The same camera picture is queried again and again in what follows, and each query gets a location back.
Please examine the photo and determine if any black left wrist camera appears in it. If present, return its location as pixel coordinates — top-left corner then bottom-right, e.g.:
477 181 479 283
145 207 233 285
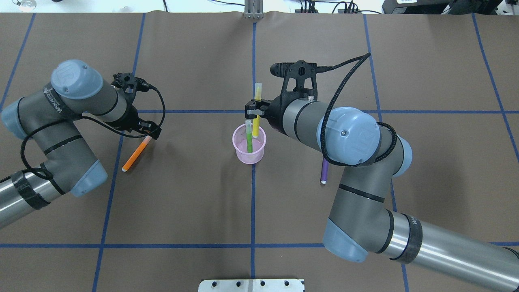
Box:
110 73 152 105

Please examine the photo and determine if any yellow highlighter pen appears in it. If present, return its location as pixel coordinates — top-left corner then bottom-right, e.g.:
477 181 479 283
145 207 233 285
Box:
252 82 263 138

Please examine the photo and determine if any purple highlighter pen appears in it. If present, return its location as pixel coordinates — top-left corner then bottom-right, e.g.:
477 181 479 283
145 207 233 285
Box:
320 158 329 185

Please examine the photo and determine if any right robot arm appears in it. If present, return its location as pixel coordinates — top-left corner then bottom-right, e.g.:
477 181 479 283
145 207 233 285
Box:
245 97 519 292

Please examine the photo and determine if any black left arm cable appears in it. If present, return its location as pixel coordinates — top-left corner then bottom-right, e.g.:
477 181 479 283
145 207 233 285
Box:
0 83 166 183

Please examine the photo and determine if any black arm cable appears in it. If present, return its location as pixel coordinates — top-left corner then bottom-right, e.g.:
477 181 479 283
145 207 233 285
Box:
316 52 398 166
0 83 166 183

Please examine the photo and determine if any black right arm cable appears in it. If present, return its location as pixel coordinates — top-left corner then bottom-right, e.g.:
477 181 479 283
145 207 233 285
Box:
316 52 398 166

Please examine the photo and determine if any green highlighter pen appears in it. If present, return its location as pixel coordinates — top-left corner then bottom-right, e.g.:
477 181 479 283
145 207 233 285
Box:
245 119 253 153

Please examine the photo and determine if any pink mesh pen holder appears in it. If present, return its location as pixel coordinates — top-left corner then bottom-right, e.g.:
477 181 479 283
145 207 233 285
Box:
232 124 267 165

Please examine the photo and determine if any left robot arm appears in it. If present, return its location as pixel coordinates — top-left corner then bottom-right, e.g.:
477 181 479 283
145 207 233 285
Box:
0 59 162 228

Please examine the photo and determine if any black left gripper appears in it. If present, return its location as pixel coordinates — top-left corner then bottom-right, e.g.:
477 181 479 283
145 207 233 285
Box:
118 105 162 140

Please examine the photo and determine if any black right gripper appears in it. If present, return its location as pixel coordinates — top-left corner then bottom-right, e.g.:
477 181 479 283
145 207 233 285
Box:
245 96 288 131

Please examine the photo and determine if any brown paper table cover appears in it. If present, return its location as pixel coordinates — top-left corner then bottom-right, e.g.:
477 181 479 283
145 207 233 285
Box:
1 11 518 292

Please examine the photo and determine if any orange highlighter pen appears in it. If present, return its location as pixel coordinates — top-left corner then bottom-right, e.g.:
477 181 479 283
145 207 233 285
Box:
122 136 152 172

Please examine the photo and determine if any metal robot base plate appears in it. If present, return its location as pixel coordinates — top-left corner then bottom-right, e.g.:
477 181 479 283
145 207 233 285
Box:
198 278 306 292

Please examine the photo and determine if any aluminium frame post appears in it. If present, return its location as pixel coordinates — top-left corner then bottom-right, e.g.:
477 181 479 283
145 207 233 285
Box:
243 0 264 20

